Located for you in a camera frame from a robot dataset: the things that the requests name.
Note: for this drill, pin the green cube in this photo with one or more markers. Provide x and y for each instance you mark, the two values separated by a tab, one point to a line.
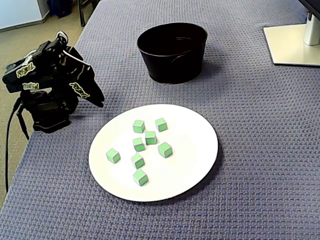
138	161
140	178
139	144
138	126
165	150
150	138
161	125
113	156

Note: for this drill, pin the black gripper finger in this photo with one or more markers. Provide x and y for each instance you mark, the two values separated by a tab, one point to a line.
85	87
96	86

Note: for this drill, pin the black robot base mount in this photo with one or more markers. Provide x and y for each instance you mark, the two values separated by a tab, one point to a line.
50	121

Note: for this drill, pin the black robot arm with stickers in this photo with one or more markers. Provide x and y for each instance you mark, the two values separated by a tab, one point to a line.
15	80

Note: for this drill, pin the black monitor screen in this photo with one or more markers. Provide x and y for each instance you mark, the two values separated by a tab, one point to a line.
313	3

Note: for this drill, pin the silver monitor stand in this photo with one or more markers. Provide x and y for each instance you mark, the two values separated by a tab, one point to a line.
287	42

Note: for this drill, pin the white round plate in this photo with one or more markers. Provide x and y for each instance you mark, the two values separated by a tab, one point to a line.
187	162

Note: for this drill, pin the blue woven table cloth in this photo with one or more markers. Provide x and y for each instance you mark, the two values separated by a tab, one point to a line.
250	150

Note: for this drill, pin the white board panel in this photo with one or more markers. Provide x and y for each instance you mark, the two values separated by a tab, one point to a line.
17	12

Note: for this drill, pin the blue bin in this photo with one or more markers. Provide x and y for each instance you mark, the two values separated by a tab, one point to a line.
58	7

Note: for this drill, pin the black round container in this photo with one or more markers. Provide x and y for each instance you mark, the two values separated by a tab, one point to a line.
175	67

